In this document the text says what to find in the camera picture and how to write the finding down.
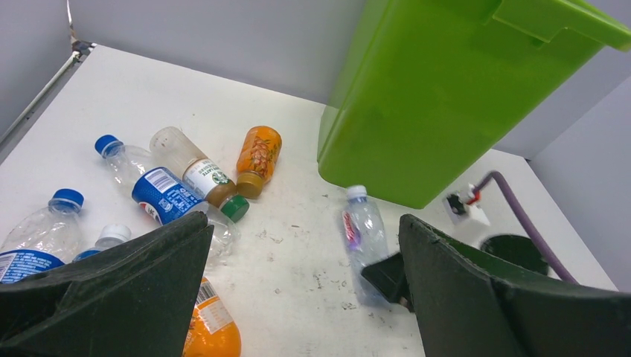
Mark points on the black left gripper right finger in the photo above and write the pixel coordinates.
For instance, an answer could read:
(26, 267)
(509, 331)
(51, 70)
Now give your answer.
(470, 303)

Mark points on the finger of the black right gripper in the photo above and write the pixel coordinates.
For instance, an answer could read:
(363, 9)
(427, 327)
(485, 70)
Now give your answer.
(389, 279)

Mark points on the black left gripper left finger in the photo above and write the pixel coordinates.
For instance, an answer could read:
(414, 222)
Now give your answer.
(135, 299)

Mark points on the crushed purple label clear bottle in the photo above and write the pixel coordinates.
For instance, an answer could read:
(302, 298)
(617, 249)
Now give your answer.
(365, 241)

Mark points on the small orange label bottle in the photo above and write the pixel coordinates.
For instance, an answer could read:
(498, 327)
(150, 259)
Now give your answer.
(212, 331)

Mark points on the green plastic bin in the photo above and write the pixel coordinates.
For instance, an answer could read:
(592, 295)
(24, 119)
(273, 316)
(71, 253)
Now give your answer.
(428, 87)

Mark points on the white cap blue label bottle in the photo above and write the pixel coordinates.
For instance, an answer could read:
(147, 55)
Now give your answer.
(110, 236)

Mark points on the blue cap water bottle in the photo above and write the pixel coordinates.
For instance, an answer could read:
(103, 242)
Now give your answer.
(48, 238)

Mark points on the blue label water bottle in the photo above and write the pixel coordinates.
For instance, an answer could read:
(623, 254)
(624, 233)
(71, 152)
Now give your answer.
(162, 195)

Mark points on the coffee bottle green cap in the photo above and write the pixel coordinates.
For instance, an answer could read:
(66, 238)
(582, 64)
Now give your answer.
(175, 151)

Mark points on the small orange juice bottle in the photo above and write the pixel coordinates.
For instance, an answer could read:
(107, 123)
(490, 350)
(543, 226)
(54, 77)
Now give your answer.
(257, 160)

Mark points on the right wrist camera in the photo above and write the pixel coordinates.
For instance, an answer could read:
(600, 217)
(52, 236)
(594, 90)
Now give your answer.
(463, 206)

